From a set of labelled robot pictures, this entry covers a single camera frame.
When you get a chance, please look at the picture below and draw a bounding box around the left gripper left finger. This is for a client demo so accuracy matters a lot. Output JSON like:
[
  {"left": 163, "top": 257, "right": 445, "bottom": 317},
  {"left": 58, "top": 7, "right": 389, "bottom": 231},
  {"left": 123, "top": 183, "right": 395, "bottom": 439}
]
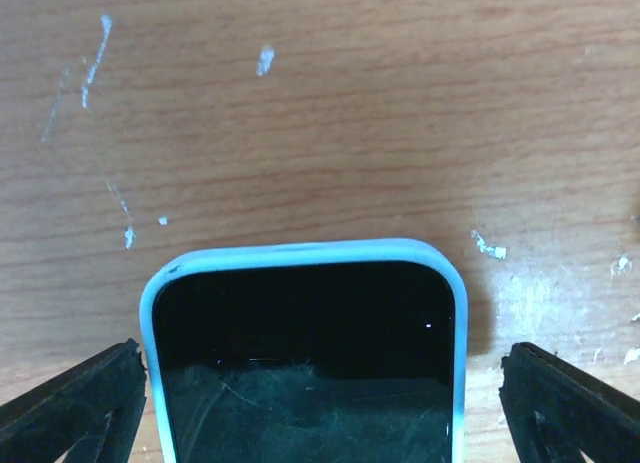
[{"left": 1, "top": 339, "right": 146, "bottom": 462}]

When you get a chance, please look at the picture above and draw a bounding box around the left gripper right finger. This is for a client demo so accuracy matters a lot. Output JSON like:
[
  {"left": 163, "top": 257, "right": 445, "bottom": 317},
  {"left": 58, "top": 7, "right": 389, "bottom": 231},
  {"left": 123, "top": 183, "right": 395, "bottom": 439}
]
[{"left": 499, "top": 342, "right": 639, "bottom": 462}]

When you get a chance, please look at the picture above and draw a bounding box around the phone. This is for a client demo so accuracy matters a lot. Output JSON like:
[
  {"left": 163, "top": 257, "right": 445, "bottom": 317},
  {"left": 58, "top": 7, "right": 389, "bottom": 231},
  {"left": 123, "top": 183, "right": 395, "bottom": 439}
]
[{"left": 139, "top": 238, "right": 468, "bottom": 462}]

